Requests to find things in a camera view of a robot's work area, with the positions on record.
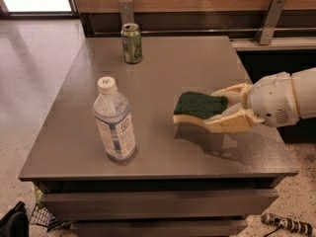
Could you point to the green soda can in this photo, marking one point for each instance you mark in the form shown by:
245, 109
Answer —
131, 43

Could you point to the left metal wall bracket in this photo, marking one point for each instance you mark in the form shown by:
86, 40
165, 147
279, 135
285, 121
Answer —
126, 11

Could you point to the black wire basket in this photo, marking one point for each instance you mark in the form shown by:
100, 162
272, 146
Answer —
42, 217

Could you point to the right metal wall bracket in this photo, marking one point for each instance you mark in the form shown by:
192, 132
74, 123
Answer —
265, 33

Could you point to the black and white power strip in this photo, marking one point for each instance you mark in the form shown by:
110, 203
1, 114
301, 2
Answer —
288, 224

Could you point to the green and yellow sponge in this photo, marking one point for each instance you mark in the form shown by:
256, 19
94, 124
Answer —
195, 107

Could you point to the blue plastic water bottle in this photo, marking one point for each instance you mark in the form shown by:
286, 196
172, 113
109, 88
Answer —
112, 113

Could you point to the grey drawer cabinet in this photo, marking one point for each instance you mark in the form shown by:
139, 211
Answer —
182, 181

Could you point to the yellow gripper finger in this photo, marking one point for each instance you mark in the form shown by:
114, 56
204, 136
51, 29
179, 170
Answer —
234, 119
235, 95

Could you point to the horizontal metal rail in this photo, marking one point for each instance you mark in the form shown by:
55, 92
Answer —
235, 33

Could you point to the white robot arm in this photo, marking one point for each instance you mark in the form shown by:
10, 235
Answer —
304, 85

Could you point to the metal wall bracket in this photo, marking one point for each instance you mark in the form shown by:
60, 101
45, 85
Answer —
265, 33
126, 11

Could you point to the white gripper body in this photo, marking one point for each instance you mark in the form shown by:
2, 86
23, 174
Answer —
272, 100

